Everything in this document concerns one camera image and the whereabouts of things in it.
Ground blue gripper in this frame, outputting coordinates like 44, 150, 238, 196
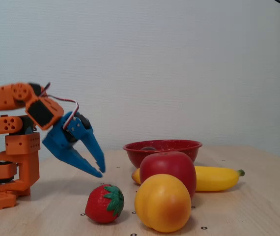
42, 111, 106, 178

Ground red speckled bowl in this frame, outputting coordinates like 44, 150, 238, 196
122, 139, 203, 169

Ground red toy strawberry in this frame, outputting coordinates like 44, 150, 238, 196
84, 184, 125, 224

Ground red toy apple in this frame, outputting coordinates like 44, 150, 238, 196
139, 151, 197, 200

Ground orange yellow toy peach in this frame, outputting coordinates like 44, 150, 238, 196
134, 174, 192, 234

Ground yellow toy banana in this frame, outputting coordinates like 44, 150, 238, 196
131, 166, 245, 192

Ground red white black servo cable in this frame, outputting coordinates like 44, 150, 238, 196
38, 82, 80, 129

